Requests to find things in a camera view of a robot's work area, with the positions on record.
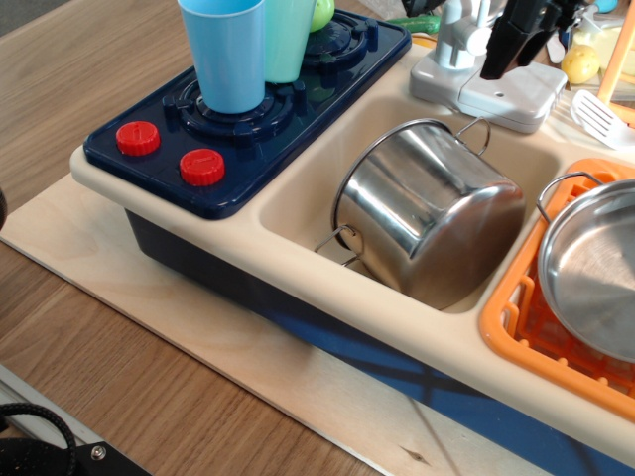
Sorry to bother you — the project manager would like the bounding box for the yellow toy potato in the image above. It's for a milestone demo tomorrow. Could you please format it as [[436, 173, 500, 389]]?
[[561, 45, 600, 84]]

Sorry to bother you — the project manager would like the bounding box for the light blue plastic cup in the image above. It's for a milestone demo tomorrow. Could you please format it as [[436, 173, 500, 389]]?
[[178, 1, 265, 114]]

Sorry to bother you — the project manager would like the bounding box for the green toy fruit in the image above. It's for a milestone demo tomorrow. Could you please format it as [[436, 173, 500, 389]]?
[[310, 0, 335, 33]]

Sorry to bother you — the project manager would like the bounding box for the beige toy kitchen sink unit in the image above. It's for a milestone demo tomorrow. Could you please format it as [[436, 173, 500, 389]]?
[[70, 46, 634, 467]]

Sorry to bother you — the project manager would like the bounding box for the red stove knob right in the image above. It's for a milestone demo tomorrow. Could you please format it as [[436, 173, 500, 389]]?
[[180, 149, 225, 186]]

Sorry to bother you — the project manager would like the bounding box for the red stove knob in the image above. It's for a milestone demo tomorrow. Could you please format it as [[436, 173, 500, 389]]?
[[180, 149, 225, 186], [115, 121, 161, 157]]

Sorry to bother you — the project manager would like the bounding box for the stainless steel pan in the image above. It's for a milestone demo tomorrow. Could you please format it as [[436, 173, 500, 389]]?
[[536, 172, 634, 363]]

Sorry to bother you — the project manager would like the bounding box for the orange plastic dish rack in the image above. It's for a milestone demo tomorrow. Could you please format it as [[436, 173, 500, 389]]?
[[478, 158, 635, 423]]

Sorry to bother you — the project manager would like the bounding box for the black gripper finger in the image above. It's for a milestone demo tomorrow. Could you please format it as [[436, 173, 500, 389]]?
[[480, 0, 563, 80]]

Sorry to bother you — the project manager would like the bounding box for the grey toy faucet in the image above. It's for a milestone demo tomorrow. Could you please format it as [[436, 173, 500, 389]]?
[[410, 1, 567, 134]]

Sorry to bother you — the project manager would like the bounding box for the stainless steel pot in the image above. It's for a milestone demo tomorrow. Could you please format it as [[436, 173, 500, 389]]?
[[327, 118, 526, 309]]

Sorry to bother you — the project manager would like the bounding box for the black braided cable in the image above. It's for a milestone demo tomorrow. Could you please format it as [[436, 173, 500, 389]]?
[[0, 402, 78, 476]]

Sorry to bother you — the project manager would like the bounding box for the white plastic spatula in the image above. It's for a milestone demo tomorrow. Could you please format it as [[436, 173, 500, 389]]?
[[570, 90, 634, 151]]

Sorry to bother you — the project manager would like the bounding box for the light plywood base board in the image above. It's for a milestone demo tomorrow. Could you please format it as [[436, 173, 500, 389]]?
[[1, 178, 538, 475]]

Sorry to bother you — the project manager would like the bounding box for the mint green plastic cup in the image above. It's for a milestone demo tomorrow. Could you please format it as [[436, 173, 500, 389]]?
[[265, 0, 316, 83]]

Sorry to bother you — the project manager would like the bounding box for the red stove knob left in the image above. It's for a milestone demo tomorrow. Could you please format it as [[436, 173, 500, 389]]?
[[115, 121, 161, 157]]

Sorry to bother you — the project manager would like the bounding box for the black metal bracket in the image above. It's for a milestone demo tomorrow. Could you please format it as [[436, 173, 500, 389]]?
[[60, 441, 151, 476]]

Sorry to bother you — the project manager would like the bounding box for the green toy cucumber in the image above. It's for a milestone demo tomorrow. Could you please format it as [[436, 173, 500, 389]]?
[[389, 15, 441, 35]]

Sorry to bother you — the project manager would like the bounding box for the dark blue toy stovetop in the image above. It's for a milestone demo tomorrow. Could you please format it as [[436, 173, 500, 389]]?
[[83, 10, 411, 219]]

